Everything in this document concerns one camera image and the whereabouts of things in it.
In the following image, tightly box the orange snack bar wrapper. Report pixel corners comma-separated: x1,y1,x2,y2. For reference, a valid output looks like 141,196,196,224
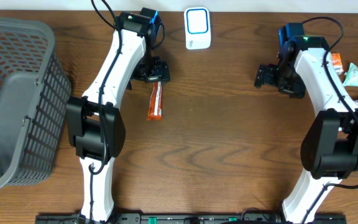
147,82,163,120

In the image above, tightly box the small orange tissue packet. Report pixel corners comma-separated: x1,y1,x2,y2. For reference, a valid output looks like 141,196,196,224
331,53,344,75

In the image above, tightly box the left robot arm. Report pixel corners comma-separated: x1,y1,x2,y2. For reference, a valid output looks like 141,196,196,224
66,7,170,223

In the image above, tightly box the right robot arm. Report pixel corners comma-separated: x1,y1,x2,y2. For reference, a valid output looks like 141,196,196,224
254,23,358,223

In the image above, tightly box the white barcode scanner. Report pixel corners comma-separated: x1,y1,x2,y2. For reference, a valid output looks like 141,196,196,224
183,7,211,50

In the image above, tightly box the grey plastic mesh basket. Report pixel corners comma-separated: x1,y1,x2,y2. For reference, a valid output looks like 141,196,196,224
0,17,71,189

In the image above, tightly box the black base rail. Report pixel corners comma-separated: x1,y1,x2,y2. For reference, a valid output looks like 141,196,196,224
35,212,347,224

